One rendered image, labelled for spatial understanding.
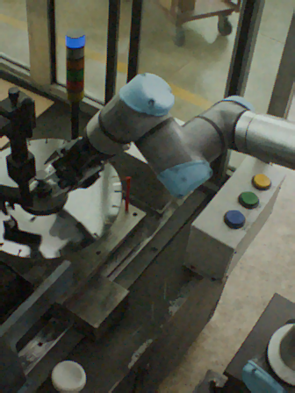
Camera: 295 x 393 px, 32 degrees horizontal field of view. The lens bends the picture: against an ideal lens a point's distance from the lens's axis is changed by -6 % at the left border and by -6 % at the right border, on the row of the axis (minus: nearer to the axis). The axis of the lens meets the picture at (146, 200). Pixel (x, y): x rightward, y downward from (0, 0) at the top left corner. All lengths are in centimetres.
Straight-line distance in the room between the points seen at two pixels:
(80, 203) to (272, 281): 127
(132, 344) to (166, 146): 49
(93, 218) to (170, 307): 28
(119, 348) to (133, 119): 52
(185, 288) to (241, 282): 96
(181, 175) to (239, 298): 137
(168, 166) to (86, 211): 31
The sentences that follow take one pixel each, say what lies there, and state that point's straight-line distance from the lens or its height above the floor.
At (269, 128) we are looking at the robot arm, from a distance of 83.
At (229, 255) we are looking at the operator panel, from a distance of 114.
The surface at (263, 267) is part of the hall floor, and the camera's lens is 224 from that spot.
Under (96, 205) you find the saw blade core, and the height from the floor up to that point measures 95.
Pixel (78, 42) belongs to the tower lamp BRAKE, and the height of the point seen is 114.
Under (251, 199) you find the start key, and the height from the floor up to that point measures 91.
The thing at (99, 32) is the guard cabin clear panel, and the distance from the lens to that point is 144.
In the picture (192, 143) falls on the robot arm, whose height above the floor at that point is 123.
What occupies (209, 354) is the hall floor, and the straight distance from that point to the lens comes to 199.
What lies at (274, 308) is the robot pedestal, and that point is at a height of 75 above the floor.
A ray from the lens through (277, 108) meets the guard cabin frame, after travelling 122.
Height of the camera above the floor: 178
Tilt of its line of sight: 49 degrees down
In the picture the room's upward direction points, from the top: 6 degrees clockwise
